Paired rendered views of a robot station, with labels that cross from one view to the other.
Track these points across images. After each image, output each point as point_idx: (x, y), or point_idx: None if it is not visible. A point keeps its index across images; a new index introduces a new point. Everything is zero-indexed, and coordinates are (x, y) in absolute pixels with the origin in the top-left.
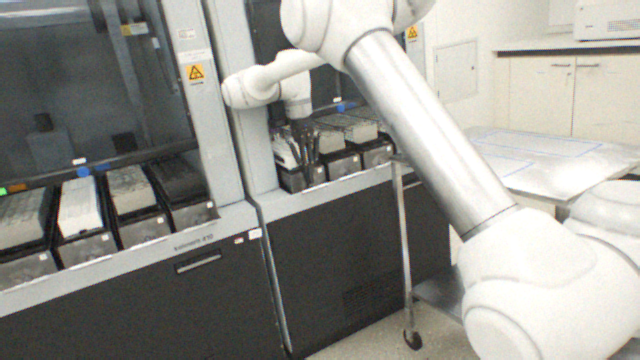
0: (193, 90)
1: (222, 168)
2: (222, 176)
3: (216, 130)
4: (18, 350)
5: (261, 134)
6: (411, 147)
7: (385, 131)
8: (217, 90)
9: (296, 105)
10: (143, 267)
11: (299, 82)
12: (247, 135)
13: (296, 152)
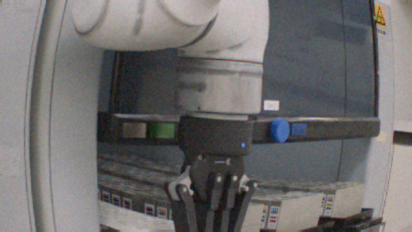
0: (9, 1)
1: (10, 207)
2: (10, 226)
3: (12, 108)
4: None
5: (83, 151)
6: None
7: (330, 214)
8: (40, 8)
9: (234, 75)
10: None
11: (255, 15)
12: (57, 143)
13: (193, 221)
